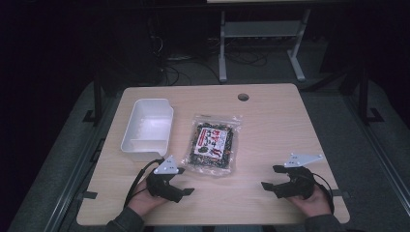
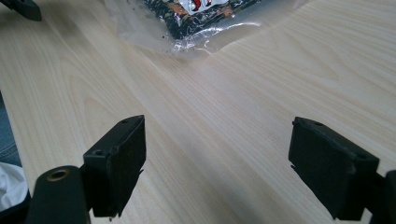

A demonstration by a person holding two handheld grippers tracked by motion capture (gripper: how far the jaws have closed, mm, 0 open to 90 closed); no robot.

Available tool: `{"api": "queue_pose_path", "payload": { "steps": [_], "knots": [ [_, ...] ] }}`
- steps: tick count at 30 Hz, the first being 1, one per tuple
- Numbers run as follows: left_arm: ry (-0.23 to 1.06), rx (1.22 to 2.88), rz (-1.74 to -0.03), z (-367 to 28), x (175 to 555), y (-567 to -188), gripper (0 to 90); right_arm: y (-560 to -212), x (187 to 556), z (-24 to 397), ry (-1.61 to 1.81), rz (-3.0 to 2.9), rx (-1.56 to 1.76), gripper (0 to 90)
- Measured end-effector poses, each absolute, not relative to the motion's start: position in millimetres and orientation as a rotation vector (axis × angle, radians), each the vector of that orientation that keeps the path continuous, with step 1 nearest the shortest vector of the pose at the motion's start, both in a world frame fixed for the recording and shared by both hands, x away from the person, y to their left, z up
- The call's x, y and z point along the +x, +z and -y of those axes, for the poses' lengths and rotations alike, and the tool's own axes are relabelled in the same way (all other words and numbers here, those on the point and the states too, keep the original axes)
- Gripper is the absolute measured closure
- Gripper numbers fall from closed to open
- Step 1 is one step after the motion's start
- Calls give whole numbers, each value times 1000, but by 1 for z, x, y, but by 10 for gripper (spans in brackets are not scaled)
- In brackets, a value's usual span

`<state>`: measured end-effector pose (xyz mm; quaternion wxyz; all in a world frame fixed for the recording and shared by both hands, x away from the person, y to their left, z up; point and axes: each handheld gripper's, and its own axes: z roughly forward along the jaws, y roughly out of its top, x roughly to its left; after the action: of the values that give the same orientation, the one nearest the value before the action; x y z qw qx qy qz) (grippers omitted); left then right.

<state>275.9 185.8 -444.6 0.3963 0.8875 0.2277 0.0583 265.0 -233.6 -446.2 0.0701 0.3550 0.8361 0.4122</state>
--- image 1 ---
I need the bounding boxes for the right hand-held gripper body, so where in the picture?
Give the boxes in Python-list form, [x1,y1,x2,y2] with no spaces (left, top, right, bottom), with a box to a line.
[274,153,324,199]

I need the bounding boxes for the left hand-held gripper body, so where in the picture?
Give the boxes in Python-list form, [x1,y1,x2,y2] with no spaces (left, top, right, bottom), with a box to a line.
[145,155,186,204]

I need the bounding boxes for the person's right hand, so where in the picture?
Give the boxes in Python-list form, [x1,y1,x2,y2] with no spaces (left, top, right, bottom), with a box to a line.
[286,185,334,218]

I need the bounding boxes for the person's left hand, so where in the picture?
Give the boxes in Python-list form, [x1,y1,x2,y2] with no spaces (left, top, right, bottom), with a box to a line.
[128,178,169,218]

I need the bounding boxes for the clear snack packet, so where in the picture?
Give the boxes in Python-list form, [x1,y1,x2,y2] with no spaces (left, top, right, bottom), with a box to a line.
[182,113,243,177]

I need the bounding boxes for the white plastic container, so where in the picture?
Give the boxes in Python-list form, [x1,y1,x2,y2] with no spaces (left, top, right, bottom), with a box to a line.
[120,98,175,162]

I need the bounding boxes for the black metal stand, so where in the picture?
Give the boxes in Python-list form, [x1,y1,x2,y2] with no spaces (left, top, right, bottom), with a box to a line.
[357,66,386,126]
[81,72,104,128]

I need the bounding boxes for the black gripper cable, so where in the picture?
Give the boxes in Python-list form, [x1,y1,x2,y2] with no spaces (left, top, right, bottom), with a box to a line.
[310,172,336,216]
[123,158,165,209]

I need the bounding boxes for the metal floor rail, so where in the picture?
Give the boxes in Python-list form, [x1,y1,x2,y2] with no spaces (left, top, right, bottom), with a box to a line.
[342,95,410,209]
[43,96,121,232]

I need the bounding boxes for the tangle of black floor cables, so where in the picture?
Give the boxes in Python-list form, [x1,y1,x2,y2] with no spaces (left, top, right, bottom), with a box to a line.
[146,17,269,87]

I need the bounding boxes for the white metal desk frame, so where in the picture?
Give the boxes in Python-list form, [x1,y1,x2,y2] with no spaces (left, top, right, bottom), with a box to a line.
[218,9,312,84]

